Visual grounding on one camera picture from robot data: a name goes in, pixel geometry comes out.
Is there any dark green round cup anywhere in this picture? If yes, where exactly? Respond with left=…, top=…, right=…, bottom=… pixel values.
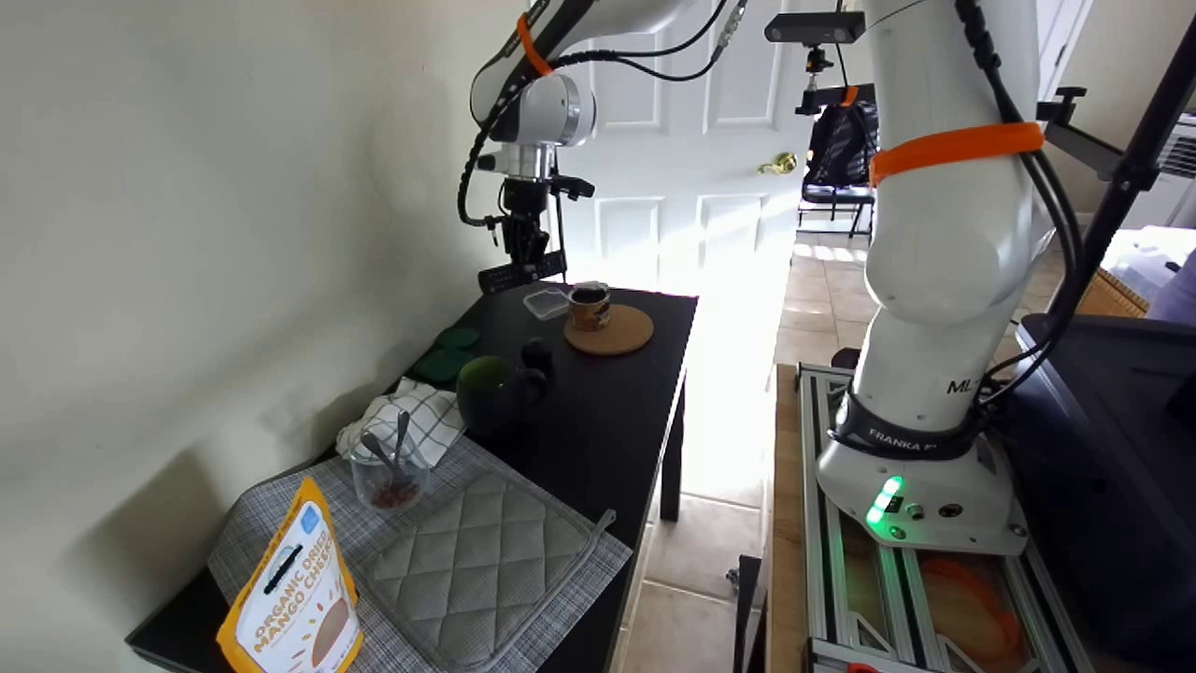
left=452, top=351, right=517, bottom=433

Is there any black backpack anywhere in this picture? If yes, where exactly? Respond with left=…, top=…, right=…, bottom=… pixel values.
left=801, top=82, right=882, bottom=191

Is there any brown mug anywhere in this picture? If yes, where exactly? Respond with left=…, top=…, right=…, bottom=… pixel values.
left=566, top=282, right=617, bottom=332

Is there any rectangular green lid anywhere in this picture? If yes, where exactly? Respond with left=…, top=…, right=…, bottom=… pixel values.
left=409, top=342, right=470, bottom=391

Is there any black camera on stand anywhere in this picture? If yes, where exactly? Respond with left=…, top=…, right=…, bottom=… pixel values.
left=763, top=8, right=870, bottom=82

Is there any wooden platform board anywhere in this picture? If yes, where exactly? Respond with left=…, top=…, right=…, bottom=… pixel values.
left=759, top=359, right=814, bottom=673

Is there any white panel door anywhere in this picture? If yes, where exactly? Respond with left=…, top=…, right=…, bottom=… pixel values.
left=552, top=0, right=801, bottom=305

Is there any orange cardboard package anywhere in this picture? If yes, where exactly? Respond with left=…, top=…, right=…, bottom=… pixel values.
left=214, top=475, right=369, bottom=673

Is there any white checked dish cloth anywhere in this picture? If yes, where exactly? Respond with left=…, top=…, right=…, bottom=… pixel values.
left=334, top=376, right=467, bottom=472

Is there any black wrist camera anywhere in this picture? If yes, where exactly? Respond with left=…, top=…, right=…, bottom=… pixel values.
left=545, top=174, right=599, bottom=207

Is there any black side table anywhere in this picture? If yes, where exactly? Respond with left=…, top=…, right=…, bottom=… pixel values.
left=123, top=282, right=703, bottom=673

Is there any round wooden plate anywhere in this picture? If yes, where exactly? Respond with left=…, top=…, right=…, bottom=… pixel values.
left=562, top=298, right=657, bottom=363

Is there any wide orange arm strap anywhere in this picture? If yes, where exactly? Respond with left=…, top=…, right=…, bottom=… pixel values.
left=866, top=119, right=1047, bottom=187

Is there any round green lid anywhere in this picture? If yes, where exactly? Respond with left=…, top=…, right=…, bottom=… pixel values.
left=430, top=321, right=485, bottom=357

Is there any clear plastic container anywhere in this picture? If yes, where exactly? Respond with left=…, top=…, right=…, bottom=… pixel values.
left=518, top=285, right=576, bottom=326

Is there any thick black cable bundle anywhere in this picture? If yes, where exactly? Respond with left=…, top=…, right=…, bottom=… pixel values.
left=949, top=0, right=1086, bottom=414

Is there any metal spoon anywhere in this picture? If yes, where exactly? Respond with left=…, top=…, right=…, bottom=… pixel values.
left=359, top=409, right=414, bottom=482

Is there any thin orange arm strap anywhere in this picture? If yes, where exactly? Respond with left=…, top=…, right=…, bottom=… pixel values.
left=513, top=12, right=556, bottom=82

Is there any gray checked placemat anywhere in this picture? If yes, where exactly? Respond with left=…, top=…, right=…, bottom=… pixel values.
left=201, top=428, right=635, bottom=673

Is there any clear drinking glass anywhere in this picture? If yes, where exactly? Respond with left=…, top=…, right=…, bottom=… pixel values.
left=348, top=428, right=434, bottom=515

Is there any black cart base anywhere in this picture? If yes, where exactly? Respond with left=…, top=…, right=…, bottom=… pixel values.
left=726, top=555, right=765, bottom=673

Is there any small black bottle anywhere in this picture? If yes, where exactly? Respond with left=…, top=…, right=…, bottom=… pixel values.
left=517, top=336, right=556, bottom=406

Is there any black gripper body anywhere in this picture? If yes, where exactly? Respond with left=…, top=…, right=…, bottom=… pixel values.
left=501, top=197, right=556, bottom=263

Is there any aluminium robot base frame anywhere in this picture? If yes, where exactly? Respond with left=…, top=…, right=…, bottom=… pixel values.
left=795, top=363, right=1100, bottom=673

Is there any black tripod pole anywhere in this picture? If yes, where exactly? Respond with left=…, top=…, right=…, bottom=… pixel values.
left=1039, top=12, right=1196, bottom=368

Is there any gray quilted oven mat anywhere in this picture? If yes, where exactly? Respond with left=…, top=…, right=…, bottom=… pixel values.
left=353, top=468, right=622, bottom=670

